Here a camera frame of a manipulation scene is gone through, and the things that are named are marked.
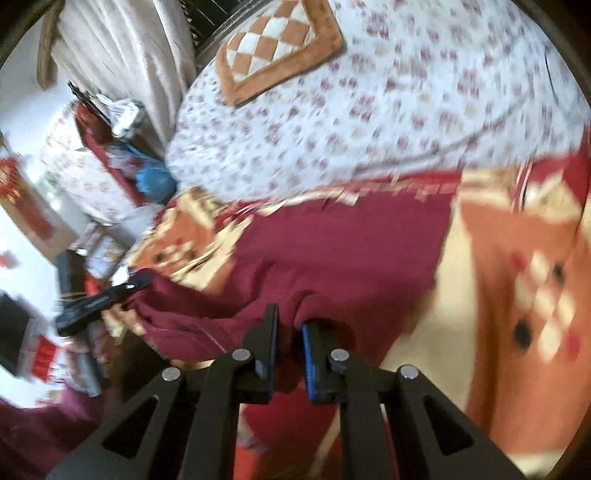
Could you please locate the person's maroon clothing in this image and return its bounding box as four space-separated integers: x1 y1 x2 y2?
0 388 121 480

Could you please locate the floral white bed sheet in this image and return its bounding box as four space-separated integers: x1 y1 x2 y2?
165 0 591 204

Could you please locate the black screen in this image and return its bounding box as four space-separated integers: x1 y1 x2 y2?
0 293 40 377

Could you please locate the blue bag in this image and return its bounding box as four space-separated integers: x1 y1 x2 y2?
131 150 178 205

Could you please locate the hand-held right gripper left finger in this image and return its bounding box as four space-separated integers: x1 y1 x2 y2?
45 302 280 480

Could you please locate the red wall decoration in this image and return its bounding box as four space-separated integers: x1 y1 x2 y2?
0 157 28 204

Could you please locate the maroon fleece garment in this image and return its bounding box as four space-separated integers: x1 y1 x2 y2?
124 198 455 480

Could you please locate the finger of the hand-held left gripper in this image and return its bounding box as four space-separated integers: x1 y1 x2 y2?
95 270 156 311

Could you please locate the printed yellow orange red blanket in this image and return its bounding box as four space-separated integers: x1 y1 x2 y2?
104 154 591 480

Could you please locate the brown-edged checkered mat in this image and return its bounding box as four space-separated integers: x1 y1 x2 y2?
215 0 347 109

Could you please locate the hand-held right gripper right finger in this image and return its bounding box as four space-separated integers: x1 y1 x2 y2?
301 322 528 480

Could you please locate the beige curtain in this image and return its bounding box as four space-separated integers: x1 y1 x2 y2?
37 0 199 153

